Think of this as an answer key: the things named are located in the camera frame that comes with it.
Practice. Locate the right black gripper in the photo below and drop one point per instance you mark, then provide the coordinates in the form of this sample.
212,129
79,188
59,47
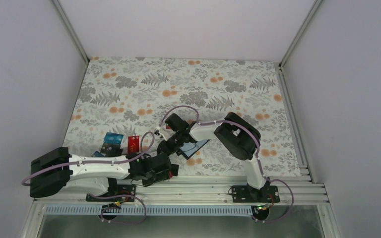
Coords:
163,146

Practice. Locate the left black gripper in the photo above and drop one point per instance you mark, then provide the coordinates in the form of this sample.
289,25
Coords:
162,176

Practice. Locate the black card holder wallet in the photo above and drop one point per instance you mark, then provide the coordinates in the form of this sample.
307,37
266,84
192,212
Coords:
187,150

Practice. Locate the red card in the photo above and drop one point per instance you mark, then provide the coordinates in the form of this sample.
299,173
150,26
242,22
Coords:
133,145

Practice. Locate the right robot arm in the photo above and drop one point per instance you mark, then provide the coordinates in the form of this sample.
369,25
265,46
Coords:
241,140

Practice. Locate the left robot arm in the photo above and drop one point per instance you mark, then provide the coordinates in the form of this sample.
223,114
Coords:
61,172

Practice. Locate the blue card with chip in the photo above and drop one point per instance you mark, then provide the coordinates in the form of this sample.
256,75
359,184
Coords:
112,145

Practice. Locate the blue card far left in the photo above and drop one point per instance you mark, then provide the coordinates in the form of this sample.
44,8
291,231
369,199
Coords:
98,154

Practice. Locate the floral patterned table mat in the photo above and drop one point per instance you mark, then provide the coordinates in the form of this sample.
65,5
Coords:
129,96

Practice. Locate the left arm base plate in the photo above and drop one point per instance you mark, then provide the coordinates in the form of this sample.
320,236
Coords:
113,196

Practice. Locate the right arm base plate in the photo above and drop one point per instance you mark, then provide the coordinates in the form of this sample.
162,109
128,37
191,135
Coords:
247,194

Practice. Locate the aluminium rail frame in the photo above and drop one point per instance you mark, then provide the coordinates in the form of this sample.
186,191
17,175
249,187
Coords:
215,190

